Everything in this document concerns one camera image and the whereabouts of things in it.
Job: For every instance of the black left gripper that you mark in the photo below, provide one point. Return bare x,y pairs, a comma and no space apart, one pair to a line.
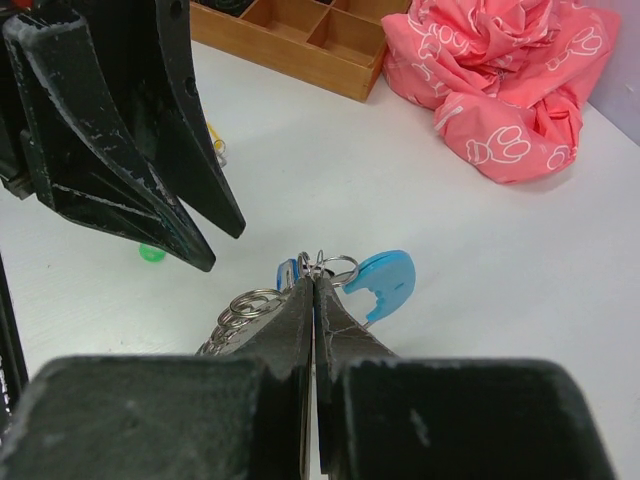
83,162

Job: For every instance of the key with yellow tag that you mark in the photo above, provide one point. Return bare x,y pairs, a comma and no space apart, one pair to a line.
219,145

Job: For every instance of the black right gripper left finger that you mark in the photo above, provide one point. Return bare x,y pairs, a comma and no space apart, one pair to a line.
242,415

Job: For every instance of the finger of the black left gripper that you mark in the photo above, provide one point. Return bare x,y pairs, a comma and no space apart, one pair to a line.
186,157

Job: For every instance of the black metal base rail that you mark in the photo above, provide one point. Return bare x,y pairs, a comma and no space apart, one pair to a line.
14,375

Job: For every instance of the key with blue tag upper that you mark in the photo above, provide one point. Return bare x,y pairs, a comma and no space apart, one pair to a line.
291,270

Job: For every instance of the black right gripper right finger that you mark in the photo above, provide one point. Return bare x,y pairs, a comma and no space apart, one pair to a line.
382,416

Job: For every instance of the crumpled pink plastic bag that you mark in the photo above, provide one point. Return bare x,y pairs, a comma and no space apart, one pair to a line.
506,80

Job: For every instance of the brown wooden compartment tray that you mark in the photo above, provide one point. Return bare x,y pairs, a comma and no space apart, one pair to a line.
317,43

